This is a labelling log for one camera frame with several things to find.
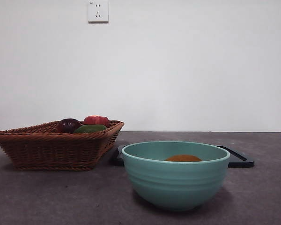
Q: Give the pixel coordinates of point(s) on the brown kiwi fruit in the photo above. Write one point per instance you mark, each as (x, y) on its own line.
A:
(183, 158)

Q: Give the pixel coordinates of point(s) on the teal ribbed bowl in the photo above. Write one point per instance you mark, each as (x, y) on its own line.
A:
(175, 185)

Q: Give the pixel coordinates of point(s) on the red apple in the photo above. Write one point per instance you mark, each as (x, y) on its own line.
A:
(96, 120)

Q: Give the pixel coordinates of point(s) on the green avocado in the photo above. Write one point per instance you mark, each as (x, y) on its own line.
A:
(90, 128)

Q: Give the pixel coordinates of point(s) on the dark purple round fruit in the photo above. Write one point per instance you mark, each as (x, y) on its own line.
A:
(68, 125)

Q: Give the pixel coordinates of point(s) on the brown wicker basket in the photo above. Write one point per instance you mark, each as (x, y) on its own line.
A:
(53, 150)

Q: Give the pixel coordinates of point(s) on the black rectangular tray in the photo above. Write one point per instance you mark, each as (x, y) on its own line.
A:
(237, 161)

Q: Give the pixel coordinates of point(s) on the white wall power socket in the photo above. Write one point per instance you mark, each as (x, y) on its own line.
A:
(98, 11)

